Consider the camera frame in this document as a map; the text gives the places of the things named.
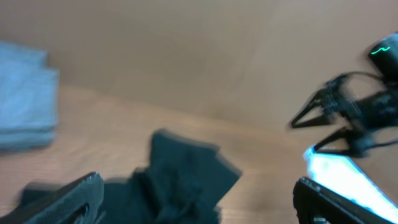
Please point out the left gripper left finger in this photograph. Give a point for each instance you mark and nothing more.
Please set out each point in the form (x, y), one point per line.
(76, 202)

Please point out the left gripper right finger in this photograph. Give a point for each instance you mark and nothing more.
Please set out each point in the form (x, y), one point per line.
(315, 203)

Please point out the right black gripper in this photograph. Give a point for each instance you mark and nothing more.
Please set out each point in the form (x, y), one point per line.
(365, 117)

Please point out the black t-shirt with logo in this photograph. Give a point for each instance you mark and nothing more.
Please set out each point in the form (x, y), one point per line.
(183, 183)

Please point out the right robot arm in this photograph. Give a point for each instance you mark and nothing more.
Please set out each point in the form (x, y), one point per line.
(383, 55)

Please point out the light blue t-shirt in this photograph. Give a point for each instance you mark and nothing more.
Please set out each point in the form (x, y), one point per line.
(341, 175)

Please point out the folded grey trousers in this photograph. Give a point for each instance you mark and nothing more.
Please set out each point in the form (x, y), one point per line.
(29, 98)

